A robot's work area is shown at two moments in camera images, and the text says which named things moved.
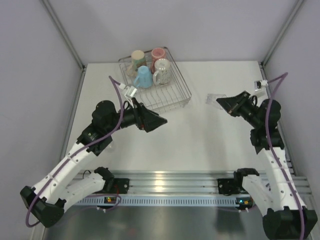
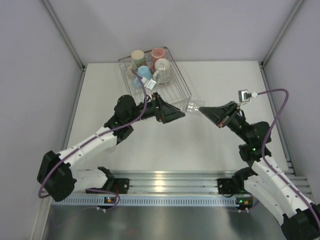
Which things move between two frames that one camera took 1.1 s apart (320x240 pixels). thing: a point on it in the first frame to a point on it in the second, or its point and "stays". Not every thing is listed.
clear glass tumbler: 211,99 to 192,107
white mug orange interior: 162,76 stays
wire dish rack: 154,77 stays
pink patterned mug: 157,53 stays
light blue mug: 144,79 stays
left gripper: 152,120 to 165,113
